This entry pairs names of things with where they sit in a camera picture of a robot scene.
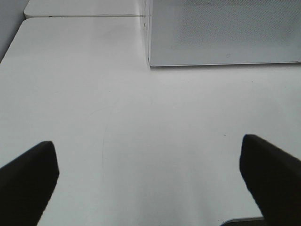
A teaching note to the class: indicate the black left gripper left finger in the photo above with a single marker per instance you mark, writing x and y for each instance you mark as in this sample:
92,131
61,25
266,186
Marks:
27,184

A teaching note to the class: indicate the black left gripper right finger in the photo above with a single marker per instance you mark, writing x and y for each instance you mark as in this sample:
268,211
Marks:
273,177

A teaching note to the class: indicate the white microwave door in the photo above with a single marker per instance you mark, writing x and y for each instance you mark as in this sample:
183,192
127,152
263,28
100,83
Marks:
223,32

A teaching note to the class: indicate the white microwave oven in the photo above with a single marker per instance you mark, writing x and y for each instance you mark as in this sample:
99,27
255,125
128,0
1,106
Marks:
146,28

